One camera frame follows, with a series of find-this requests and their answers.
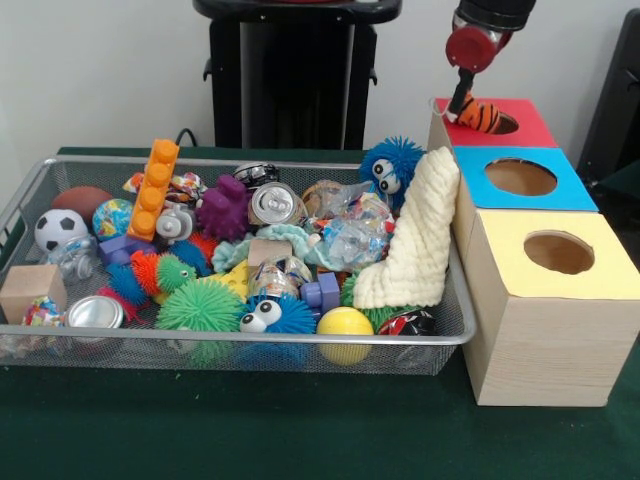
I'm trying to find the brown toy football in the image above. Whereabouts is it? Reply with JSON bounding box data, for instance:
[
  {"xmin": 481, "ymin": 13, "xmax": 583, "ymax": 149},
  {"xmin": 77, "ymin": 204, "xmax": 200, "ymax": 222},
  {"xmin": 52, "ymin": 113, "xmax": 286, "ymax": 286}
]
[{"xmin": 52, "ymin": 186, "xmax": 115, "ymax": 221}]

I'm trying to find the green spiky ball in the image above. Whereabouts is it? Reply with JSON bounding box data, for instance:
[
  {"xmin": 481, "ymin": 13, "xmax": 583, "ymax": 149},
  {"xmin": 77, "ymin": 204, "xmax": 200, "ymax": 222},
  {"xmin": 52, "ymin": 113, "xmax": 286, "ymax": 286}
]
[{"xmin": 154, "ymin": 278, "xmax": 246, "ymax": 334}]

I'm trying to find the black upright panel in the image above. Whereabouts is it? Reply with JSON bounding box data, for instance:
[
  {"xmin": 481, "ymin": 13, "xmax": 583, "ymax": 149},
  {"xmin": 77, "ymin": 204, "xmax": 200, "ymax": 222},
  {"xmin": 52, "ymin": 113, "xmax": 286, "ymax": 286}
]
[{"xmin": 577, "ymin": 7, "xmax": 640, "ymax": 174}]

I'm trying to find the plain wooden block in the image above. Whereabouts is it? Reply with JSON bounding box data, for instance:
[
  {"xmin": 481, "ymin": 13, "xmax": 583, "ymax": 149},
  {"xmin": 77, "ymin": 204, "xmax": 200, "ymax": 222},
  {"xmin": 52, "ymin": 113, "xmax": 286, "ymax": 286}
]
[{"xmin": 0, "ymin": 264, "xmax": 69, "ymax": 324}]

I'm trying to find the colourful confetti ball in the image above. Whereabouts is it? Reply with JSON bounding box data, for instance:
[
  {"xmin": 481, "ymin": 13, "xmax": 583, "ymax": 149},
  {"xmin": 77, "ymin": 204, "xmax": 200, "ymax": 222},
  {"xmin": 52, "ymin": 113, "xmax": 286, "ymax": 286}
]
[{"xmin": 22, "ymin": 295, "xmax": 66, "ymax": 327}]

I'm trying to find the purple spiky toy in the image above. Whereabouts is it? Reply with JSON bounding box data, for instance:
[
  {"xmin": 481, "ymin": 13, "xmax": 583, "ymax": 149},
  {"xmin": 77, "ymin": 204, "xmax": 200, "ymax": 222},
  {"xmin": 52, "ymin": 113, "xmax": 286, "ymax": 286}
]
[{"xmin": 193, "ymin": 173, "xmax": 252, "ymax": 244}]

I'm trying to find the dark green table cloth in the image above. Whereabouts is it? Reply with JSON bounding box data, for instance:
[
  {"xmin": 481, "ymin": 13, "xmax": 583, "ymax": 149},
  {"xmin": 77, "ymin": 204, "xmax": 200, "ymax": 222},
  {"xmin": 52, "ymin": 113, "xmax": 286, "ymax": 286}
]
[
  {"xmin": 592, "ymin": 159, "xmax": 640, "ymax": 211},
  {"xmin": 0, "ymin": 145, "xmax": 640, "ymax": 480}
]

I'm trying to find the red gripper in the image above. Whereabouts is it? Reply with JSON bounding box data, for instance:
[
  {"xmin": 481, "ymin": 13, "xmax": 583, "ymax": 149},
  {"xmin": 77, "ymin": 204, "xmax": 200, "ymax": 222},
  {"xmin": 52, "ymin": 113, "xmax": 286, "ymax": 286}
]
[{"xmin": 444, "ymin": 25, "xmax": 503, "ymax": 124}]

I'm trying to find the silver tin can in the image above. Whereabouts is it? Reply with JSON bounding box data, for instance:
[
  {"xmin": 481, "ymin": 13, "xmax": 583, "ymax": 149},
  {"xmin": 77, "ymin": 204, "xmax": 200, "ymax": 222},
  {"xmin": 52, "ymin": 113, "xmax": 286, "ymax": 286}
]
[{"xmin": 64, "ymin": 294, "xmax": 125, "ymax": 330}]

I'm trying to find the orange striped tiger plush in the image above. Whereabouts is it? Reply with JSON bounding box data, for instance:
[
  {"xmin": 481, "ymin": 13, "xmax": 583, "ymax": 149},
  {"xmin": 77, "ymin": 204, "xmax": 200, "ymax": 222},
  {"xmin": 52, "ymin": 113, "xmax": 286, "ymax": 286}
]
[{"xmin": 429, "ymin": 93, "xmax": 507, "ymax": 135}]

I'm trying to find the cream waffle cloth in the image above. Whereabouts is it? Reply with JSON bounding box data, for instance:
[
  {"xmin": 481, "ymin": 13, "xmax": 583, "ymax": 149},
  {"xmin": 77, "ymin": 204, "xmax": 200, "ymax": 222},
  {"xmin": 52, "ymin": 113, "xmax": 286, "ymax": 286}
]
[{"xmin": 352, "ymin": 147, "xmax": 461, "ymax": 310}]

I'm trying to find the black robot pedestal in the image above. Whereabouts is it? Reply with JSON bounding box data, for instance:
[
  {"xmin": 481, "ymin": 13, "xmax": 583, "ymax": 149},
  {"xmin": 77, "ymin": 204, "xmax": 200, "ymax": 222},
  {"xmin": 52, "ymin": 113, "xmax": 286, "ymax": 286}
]
[{"xmin": 192, "ymin": 0, "xmax": 404, "ymax": 151}]

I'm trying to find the orange toy brick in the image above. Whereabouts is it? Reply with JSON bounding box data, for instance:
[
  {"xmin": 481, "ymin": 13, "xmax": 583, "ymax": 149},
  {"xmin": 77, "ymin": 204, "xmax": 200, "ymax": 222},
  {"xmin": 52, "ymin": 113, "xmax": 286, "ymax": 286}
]
[{"xmin": 126, "ymin": 138, "xmax": 182, "ymax": 244}]

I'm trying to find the yellow ball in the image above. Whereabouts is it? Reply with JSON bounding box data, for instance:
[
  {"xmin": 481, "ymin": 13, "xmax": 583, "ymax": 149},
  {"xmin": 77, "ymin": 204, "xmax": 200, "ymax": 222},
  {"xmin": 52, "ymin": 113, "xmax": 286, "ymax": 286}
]
[{"xmin": 316, "ymin": 306, "xmax": 376, "ymax": 365}]

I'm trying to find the wooden three-hole box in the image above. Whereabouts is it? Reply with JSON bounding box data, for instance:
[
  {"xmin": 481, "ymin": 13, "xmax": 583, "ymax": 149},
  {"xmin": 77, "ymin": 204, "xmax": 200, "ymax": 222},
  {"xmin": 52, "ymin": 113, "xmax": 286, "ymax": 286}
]
[{"xmin": 424, "ymin": 97, "xmax": 640, "ymax": 407}]

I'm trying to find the black and white soccer ball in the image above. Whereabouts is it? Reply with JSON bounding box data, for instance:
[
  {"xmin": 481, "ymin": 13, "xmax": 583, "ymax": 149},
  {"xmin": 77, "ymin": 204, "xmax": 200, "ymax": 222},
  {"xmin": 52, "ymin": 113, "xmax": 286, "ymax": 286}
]
[{"xmin": 34, "ymin": 208, "xmax": 90, "ymax": 252}]

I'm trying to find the clear mesh bin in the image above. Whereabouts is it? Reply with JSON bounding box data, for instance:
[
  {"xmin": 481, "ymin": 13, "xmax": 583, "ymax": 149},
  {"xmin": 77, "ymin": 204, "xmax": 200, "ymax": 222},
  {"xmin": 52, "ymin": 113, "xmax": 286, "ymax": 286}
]
[{"xmin": 0, "ymin": 154, "xmax": 476, "ymax": 377}]

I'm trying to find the blue spiky ball with eyes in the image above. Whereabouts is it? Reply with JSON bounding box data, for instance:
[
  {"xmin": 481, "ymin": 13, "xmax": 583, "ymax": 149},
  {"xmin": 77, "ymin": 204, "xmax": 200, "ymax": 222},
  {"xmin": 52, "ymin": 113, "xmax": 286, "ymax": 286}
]
[
  {"xmin": 238, "ymin": 293, "xmax": 318, "ymax": 335},
  {"xmin": 358, "ymin": 136, "xmax": 427, "ymax": 211}
]

